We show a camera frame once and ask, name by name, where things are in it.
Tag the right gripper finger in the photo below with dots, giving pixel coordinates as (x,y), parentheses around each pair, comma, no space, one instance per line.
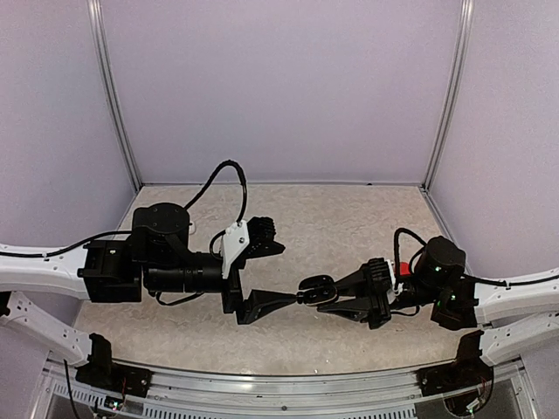
(355,284)
(353,310)

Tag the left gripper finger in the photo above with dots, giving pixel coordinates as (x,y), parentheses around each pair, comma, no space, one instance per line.
(261,303)
(259,249)

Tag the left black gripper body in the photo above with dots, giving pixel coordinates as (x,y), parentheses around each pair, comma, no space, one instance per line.
(234,296)

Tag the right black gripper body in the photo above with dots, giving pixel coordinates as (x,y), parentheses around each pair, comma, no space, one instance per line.
(382,310)

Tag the black earbud charging case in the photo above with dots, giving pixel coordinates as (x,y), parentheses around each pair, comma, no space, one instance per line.
(316,290)

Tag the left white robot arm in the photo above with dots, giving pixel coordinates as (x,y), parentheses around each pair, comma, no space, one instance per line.
(116,268)

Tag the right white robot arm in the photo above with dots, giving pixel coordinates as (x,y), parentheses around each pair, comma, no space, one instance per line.
(504,317)

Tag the red earbud charging case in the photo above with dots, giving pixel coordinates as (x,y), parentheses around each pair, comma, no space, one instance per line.
(404,269)

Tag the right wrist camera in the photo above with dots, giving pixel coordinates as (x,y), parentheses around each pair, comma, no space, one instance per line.
(381,276)

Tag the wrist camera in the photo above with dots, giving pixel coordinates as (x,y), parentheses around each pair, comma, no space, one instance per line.
(238,236)
(381,276)

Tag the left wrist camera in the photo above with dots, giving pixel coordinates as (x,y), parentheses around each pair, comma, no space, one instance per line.
(238,236)

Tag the front aluminium rail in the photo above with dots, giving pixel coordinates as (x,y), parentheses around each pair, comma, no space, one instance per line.
(178,393)

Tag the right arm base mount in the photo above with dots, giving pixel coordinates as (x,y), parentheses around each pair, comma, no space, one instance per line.
(466,370)

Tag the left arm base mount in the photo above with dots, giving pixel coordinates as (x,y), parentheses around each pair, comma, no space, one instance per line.
(101,371)

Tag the right aluminium frame post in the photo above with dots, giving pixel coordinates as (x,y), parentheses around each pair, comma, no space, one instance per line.
(452,93)

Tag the aluminium frame post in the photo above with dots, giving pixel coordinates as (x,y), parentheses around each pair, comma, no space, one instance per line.
(452,93)
(94,8)

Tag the left aluminium frame post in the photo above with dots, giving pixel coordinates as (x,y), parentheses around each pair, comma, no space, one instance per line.
(94,8)

